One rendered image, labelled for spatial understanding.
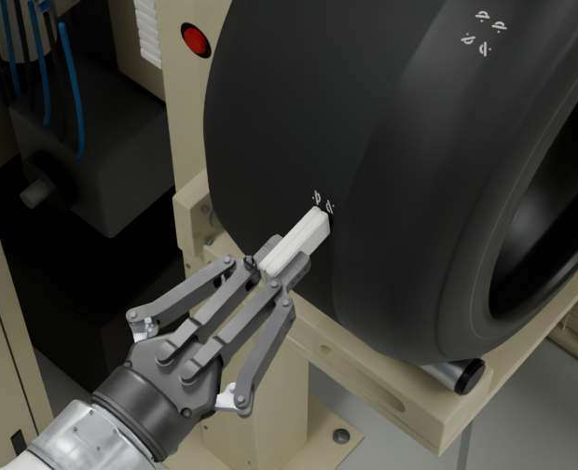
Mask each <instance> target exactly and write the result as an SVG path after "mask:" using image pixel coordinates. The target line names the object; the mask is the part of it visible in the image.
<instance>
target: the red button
mask: <svg viewBox="0 0 578 470"><path fill-rule="evenodd" d="M184 38H185V41H186V44H187V45H188V46H189V48H190V49H191V50H193V51H194V52H196V53H198V54H202V53H203V52H204V51H206V50H207V42H206V40H205V38H204V37H203V35H202V34H201V33H200V32H199V31H197V30H196V29H194V28H188V29H187V30H186V31H185V33H184Z"/></svg>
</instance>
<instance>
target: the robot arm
mask: <svg viewBox="0 0 578 470"><path fill-rule="evenodd" d="M329 234H330V227H329V220H328V214H327V213H325V212H324V211H322V212H321V209H319V208H318V207H317V206H313V207H312V208H311V210H310V211H309V212H308V213H307V214H306V215H305V216H304V217H303V218H302V219H301V220H300V221H299V222H298V223H297V224H296V226H295V227H294V228H293V229H292V230H291V231H290V232H289V233H288V234H287V235H286V236H285V237H284V238H283V237H281V236H280V235H278V234H277V235H275V236H273V237H271V238H270V239H269V240H268V242H266V243H265V244H264V246H262V247H261V249H260V250H259V251H258V252H257V253H256V254H255V255H254V256H245V257H243V258H242V259H243V260H241V259H237V258H235V257H234V256H233V255H232V254H224V255H222V256H220V257H219V258H217V259H216V260H215V261H214V262H212V263H211V264H209V265H208V266H206V267H205V268H203V269H202V270H200V271H198V272H197V273H195V274H194V275H192V276H191V277H189V278H188V279H186V280H185V281H183V282H182V283H180V284H178V285H177V286H175V287H174V288H173V289H172V290H171V291H169V292H168V293H166V294H165V295H163V296H162V297H160V298H158V299H157V300H155V301H154V302H152V303H149V304H145V305H143V306H140V307H136V308H133V309H130V310H128V311H127V313H126V318H127V320H128V323H129V325H130V327H131V330H132V334H133V337H134V341H135V343H133V344H132V346H131V348H130V351H129V355H128V357H127V359H126V361H125V362H124V363H123V364H122V365H120V366H118V367H117V368H116V369H115V370H114V371H113V372H112V374H111V375H110V376H109V377H108V378H107V379H106V380H105V381H104V382H103V383H102V384H101V385H100V386H99V387H98V388H97V389H96V390H95V391H94V392H93V393H92V395H91V400H90V402H91V404H92V406H91V405H89V404H87V403H86V402H84V401H81V400H74V401H72V402H71V403H70V404H69V405H68V406H67V407H66V408H65V409H64V410H63V411H62V413H61V414H60V415H59V416H58V417H57V418H56V419H55V420H54V421H53V422H52V423H51V424H50V425H49V426H48V427H47V428H46V429H45V430H44V431H43V432H42V433H41V434H40V435H39V437H38V438H35V439H34V440H33V441H32V442H31V443H30V446H29V447H28V448H27V449H26V450H25V451H24V452H23V453H21V454H20V455H19V456H18V457H17V458H16V459H15V460H13V461H12V462H10V463H9V464H7V465H6V466H4V467H2V468H0V470H157V469H156V468H155V466H154V465H153V464H152V462H154V463H159V462H164V461H165V460H166V458H167V457H168V456H169V455H170V454H171V453H172V452H173V451H174V450H175V449H176V447H177V446H178V445H179V444H180V443H181V442H182V441H183V440H184V439H185V438H186V436H187V435H188V434H189V433H190V432H191V430H192V429H193V428H194V427H195V425H196V424H197V423H199V422H201V421H203V420H205V419H208V418H210V417H212V416H213V415H214V413H215V412H216V411H226V412H237V414H238V416H239V417H241V418H243V419H246V418H248V417H250V416H251V415H252V412H253V406H254V400H255V391H256V389H257V387H258V386H259V384H260V382H261V380H262V379H263V377H264V376H265V374H266V372H267V370H268V368H269V366H270V364H271V362H272V360H273V359H274V357H275V355H276V353H277V351H278V350H279V349H280V347H281V345H282V342H283V341H284V339H285V337H286V335H287V333H288V332H289V330H290V328H291V326H292V324H293V323H294V321H295V319H296V310H295V305H294V301H293V300H292V299H291V298H290V297H289V295H288V294H289V292H290V291H291V290H292V288H293V287H294V286H295V285H296V284H297V283H298V282H299V281H300V279H302V278H303V276H304V275H305V274H306V273H307V272H308V271H309V270H310V257H309V255H310V254H311V253H312V252H313V251H314V250H315V249H316V248H317V247H318V245H319V244H320V243H321V242H322V241H323V240H324V239H325V238H326V237H327V236H328V235H329ZM261 278H262V282H263V283H264V284H265V285H264V286H263V287H262V288H261V289H260V290H259V291H258V292H257V293H256V294H255V295H254V296H253V297H252V298H251V299H250V301H249V302H248V303H247V304H246V305H245V306H244V307H243V308H242V309H241V310H240V311H239V312H238V313H237V314H236V315H235V316H234V318H233V319H232V320H231V321H230V322H229V323H228V324H227V325H226V326H225V327H224V328H223V329H222V330H221V331H220V332H219V334H218V335H216V336H213V337H211V338H210V339H209V340H208V338H209V337H210V336H211V335H212V333H213V332H214V331H215V330H216V329H217V328H218V327H219V326H220V325H221V324H222V323H223V322H224V321H225V320H226V319H227V318H228V316H229V315H230V314H231V313H232V312H234V310H235V309H236V308H237V307H238V306H239V305H240V304H241V303H242V302H243V301H244V300H245V299H246V298H247V296H248V295H249V294H250V293H251V292H252V291H253V290H254V289H255V288H256V287H257V286H258V284H259V283H260V279H261ZM211 295H213V296H212V297H211V298H210V299H209V300H208V301H207V302H206V303H205V304H204V305H203V306H202V307H201V308H200V309H199V311H198V312H197V313H196V314H195V315H194V316H193V317H190V318H187V319H186V320H185V321H184V322H183V324H182V325H181V326H180V327H179V328H178V329H177V330H176V331H173V332H170V333H166V334H162V335H158V336H156V334H157V333H158V330H159V329H160V328H162V327H164V326H166V325H168V324H170V323H171V322H173V321H174V320H176V319H177V318H179V317H180V316H182V315H183V314H185V313H186V312H187V311H189V310H191V309H192V308H194V307H195V306H197V305H198V304H200V303H201V302H202V301H203V300H205V299H206V298H208V297H210V296H211ZM267 319H268V321H267V323H266V324H265V326H264V328H263V330H262V331H261V333H260V335H259V337H258V339H257V340H256V342H255V345H254V346H253V348H252V349H251V351H250V353H249V354H248V356H247V358H246V360H245V362H244V363H243V365H242V367H241V370H240V372H239V374H238V377H237V379H236V383H230V384H229V385H228V386H227V388H226V390H225V391H224V392H223V393H222V394H220V387H221V379H222V371H223V370H224V369H225V367H226V366H227V365H228V364H229V362H230V360H231V358H232V356H233V355H234V354H235V353H236V352H237V351H238V350H239V349H240V348H241V346H242V345H243V344H244V343H245V342H246V341H247V340H248V339H249V338H250V337H251V336H252V335H253V334H254V332H255V331H256V330H257V329H258V328H259V327H260V326H261V325H262V324H263V323H265V322H266V320H267ZM207 340H208V341H207Z"/></svg>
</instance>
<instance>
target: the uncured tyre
mask: <svg viewBox="0 0 578 470"><path fill-rule="evenodd" d="M482 1H483V2H485V3H486V4H488V5H490V6H491V7H494V8H495V9H497V10H498V11H500V12H501V13H502V14H503V15H505V16H507V17H508V18H510V19H511V20H513V21H515V23H514V25H513V26H512V28H511V29H510V31H509V32H508V34H507V35H506V37H505V38H504V40H503V41H502V42H501V44H500V45H499V47H498V48H497V50H496V51H495V53H494V55H493V56H492V58H491V59H490V61H489V63H488V65H485V64H484V63H482V62H481V61H479V60H477V59H476V58H474V57H472V56H471V55H469V54H467V53H466V52H464V51H462V50H461V49H459V48H457V47H455V46H453V45H454V43H455V42H456V40H457V38H458V37H459V35H460V34H461V32H462V30H463V28H464V27H465V25H466V24H467V22H468V21H469V20H470V19H471V17H472V15H473V14H474V12H475V10H476V9H477V7H478V6H479V5H480V3H481V2H482ZM203 140H204V149H205V158H206V167H207V176H208V186H209V191H210V197H211V201H212V204H213V209H214V211H215V214H216V216H217V218H218V220H219V221H220V223H221V225H222V226H223V227H224V229H225V230H226V231H227V233H228V234H229V236H230V237H231V238H232V240H233V241H234V242H235V243H236V244H237V245H238V247H239V248H240V249H241V251H242V252H243V253H244V254H245V255H246V256H254V255H255V254H256V253H257V252H258V251H259V250H260V249H261V247H262V246H264V244H265V243H266V242H268V240H269V239H270V238H271V237H273V236H275V235H277V234H278V235H280V236H281V237H283V238H284V237H285V236H286V235H287V234H288V233H289V232H290V231H291V230H292V229H293V228H294V227H295V226H296V224H297V223H298V222H299V221H300V220H301V219H302V218H303V217H304V216H305V215H306V214H307V213H308V212H309V211H310V210H311V208H312V207H311V206H309V205H308V204H307V203H308V199H309V195H310V189H311V186H312V182H313V183H315V184H316V185H318V186H319V187H321V188H323V189H324V190H326V191H327V192H328V193H330V194H331V195H333V196H334V197H336V198H337V199H339V200H340V203H339V206H338V208H337V215H336V218H335V222H333V221H331V220H330V219H328V220H329V227H330V234H329V235H328V236H327V237H326V238H325V239H324V240H323V241H322V242H321V243H320V244H319V245H318V247H317V248H316V249H315V250H314V251H313V252H312V253H311V254H310V255H309V257H310V270H309V271H308V272H307V273H306V274H305V275H304V276H303V278H302V279H300V281H299V282H298V283H297V284H296V285H295V286H294V287H293V288H292V290H293V291H294V292H296V293H297V294H299V295H300V296H301V297H303V298H304V299H306V300H307V301H308V302H309V303H310V304H312V305H313V306H314V307H316V308H317V309H318V310H320V311H322V312H323V313H324V314H326V315H327V316H328V317H330V318H331V319H333V320H334V321H335V322H337V323H338V324H339V325H341V326H343V327H344V328H345V329H347V330H348V331H349V332H351V333H352V334H353V335H354V336H355V337H357V338H358V339H360V340H361V341H362V342H364V343H365V344H367V345H368V346H369V347H371V348H372V349H373V350H375V351H376V352H378V353H381V354H384V355H387V356H390V357H391V358H394V359H397V360H399V361H402V362H405V363H408V364H410V365H413V366H426V365H432V364H439V363H445V362H452V361H459V360H465V359H472V358H476V357H478V356H481V355H483V354H486V353H488V352H490V351H492V350H494V349H495V348H497V347H499V346H500V345H502V344H503V343H504V342H506V341H507V340H508V339H509V338H511V337H512V336H513V335H514V334H516V333H517V332H518V331H519V330H520V329H522V328H523V327H524V326H525V325H526V324H527V323H528V322H530V321H531V320H532V319H533V318H534V317H535V316H536V315H537V314H538V313H539V312H540V311H541V310H542V309H543V308H544V307H545V306H546V305H547V304H548V303H549V302H550V301H551V300H552V299H553V298H554V297H555V296H556V295H557V294H558V293H559V291H560V290H561V289H562V288H563V287H564V286H565V285H566V284H567V283H568V281H569V280H570V279H571V278H572V277H573V276H574V274H575V273H576V272H577V271H578V0H232V2H231V4H230V7H229V9H228V12H227V15H226V18H225V21H224V23H223V26H222V29H221V32H220V35H219V37H218V41H217V44H216V47H215V51H214V54H213V60H212V64H211V68H210V73H209V77H208V82H207V88H206V93H205V101H204V110H203Z"/></svg>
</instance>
